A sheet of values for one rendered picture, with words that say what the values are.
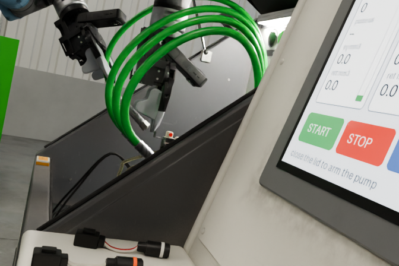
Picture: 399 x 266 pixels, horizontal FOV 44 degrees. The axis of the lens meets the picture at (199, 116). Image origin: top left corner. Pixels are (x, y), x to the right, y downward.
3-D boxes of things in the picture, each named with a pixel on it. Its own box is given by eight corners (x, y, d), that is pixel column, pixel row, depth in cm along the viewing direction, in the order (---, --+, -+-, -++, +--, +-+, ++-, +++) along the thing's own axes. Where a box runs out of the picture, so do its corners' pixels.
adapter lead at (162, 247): (72, 246, 61) (75, 230, 61) (74, 240, 63) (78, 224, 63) (168, 261, 63) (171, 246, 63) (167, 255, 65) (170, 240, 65)
